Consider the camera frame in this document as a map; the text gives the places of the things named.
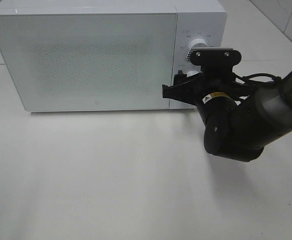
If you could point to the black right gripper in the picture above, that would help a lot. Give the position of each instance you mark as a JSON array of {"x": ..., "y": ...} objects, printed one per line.
[{"x": 206, "y": 91}]

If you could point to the white microwave knob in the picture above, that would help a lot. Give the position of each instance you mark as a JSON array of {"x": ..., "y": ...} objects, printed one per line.
[
  {"x": 192, "y": 73},
  {"x": 198, "y": 42}
]

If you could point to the white microwave door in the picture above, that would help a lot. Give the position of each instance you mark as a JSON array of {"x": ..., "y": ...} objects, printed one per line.
[{"x": 89, "y": 62}]

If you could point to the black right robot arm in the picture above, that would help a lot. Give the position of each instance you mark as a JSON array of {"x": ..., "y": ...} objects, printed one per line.
[{"x": 241, "y": 115}]

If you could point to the white microwave oven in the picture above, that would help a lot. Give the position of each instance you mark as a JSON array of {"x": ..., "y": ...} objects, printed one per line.
[{"x": 206, "y": 18}]

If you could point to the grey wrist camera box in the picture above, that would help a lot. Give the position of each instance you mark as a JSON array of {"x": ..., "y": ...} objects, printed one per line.
[{"x": 215, "y": 63}]

